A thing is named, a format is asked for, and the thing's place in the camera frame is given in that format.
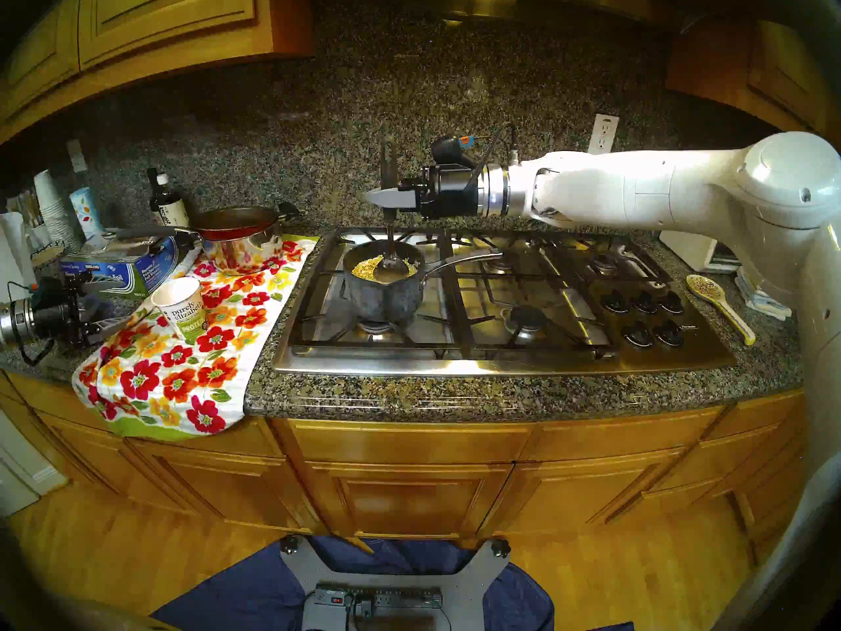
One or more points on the white toaster oven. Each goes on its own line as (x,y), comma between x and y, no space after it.
(683,248)

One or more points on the white paper towel roll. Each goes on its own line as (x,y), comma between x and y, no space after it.
(13,255)

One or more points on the white paper oats cup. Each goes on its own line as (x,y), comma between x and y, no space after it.
(181,314)

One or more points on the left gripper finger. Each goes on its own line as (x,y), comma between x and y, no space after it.
(108,285)
(112,327)

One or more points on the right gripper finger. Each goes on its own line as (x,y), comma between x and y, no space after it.
(394,203)
(401,190)

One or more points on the folded dish cloth stack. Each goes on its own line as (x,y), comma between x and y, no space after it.
(755,301)

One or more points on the dark bottle white cap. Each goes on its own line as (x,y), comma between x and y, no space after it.
(172,209)

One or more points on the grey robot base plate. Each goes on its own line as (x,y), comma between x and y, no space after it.
(473,584)

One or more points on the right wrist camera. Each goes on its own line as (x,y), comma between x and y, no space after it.
(450,151)

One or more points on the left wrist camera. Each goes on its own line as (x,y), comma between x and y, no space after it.
(59,286)

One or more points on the wooden base cabinets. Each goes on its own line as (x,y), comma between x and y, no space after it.
(407,491)

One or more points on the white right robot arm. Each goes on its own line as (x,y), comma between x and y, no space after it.
(624,189)

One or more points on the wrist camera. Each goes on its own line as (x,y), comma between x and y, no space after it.
(59,286)
(450,151)

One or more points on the black cooktop knob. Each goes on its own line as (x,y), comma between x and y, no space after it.
(644,301)
(637,334)
(668,332)
(671,301)
(616,301)

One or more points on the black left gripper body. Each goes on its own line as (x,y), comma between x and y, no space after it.
(56,321)

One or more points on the floral kitchen towel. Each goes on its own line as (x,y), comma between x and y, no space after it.
(171,373)

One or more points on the stack of white cups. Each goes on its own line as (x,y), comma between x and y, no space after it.
(52,206)

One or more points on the blue foil box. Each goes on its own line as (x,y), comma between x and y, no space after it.
(131,275)

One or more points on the blue dotted paper cup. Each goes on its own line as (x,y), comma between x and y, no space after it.
(85,212)

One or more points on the white wall outlet plate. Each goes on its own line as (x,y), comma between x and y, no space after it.
(603,133)
(77,156)

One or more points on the black cooking spoon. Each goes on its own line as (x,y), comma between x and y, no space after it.
(389,163)

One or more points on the blue floor cloth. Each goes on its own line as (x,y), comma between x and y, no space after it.
(243,597)

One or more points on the dark grey saucepan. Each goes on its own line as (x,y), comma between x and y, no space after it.
(381,304)

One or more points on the wooden wall cabinet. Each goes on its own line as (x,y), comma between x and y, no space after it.
(775,58)
(164,12)

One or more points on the yellow ceramic spoon rest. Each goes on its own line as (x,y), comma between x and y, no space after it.
(706,288)

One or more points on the stainless gas cooktop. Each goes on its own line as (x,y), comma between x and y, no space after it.
(690,357)

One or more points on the steel pan red rim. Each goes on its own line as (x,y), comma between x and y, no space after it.
(240,248)

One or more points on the dark bottle black cap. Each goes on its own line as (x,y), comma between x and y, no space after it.
(152,189)

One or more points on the cup of wooden sticks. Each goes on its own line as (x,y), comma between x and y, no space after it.
(39,234)

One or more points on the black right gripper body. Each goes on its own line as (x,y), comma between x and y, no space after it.
(453,192)

